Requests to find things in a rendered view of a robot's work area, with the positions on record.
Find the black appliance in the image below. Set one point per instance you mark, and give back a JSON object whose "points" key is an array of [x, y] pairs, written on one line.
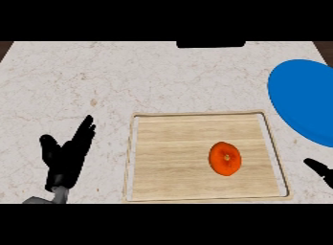
{"points": [[211, 44]]}

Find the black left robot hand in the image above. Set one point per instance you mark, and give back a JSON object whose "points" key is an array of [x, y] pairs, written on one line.
{"points": [[68, 155]]}

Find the blue plate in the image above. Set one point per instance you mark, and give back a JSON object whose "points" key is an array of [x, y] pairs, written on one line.
{"points": [[313, 102]]}

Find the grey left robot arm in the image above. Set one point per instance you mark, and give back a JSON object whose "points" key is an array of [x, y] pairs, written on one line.
{"points": [[52, 196]]}

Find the pale wooden tray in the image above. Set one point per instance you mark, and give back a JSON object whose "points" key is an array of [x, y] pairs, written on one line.
{"points": [[207, 157]]}

